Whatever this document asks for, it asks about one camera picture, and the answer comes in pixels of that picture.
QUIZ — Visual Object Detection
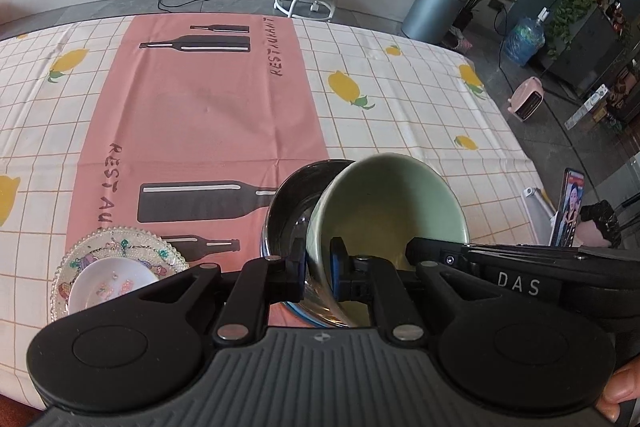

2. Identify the blue steel bowl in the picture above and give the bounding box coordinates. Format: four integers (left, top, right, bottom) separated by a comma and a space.
260, 159, 357, 327

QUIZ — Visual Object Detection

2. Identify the green ceramic bowl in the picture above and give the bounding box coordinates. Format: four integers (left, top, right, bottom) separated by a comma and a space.
294, 153, 470, 327

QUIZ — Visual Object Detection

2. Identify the person's right hand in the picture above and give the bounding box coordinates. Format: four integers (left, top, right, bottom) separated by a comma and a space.
596, 359, 640, 423

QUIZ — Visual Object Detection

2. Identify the smartphone on stand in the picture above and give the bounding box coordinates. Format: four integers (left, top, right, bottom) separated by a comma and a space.
549, 168, 585, 247

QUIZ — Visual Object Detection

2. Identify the clear beaded glass plate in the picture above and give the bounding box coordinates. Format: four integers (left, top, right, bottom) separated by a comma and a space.
50, 227, 189, 321

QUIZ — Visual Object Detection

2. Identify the white sticker-pattern small plate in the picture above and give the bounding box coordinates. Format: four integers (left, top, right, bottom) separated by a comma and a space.
68, 257, 158, 314

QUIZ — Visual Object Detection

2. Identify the pink restaurant table runner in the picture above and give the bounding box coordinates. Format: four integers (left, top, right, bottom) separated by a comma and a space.
64, 13, 331, 329

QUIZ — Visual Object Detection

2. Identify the lemon checked tablecloth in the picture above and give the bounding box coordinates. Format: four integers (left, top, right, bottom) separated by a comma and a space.
1, 16, 539, 407

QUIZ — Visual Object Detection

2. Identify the pink space heater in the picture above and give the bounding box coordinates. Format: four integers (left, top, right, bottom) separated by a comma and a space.
508, 76, 544, 121

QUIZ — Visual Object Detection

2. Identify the blue water jug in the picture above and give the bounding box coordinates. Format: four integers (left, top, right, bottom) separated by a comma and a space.
504, 8, 549, 67

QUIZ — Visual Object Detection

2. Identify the grey metal trash bin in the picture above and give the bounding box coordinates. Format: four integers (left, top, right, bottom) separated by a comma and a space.
400, 0, 468, 44

